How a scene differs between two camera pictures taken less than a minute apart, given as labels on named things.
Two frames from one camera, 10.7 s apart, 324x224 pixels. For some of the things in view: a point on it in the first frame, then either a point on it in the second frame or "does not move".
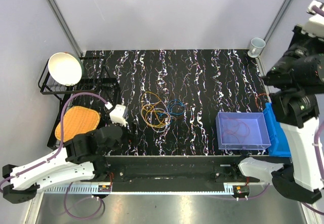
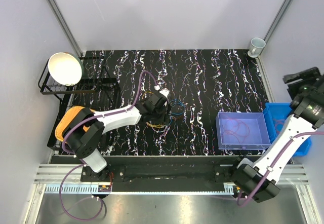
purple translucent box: [242, 131] does not move
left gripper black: [126, 135] to [165, 117]
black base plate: [188, 174] does not move
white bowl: [66, 68] does not move
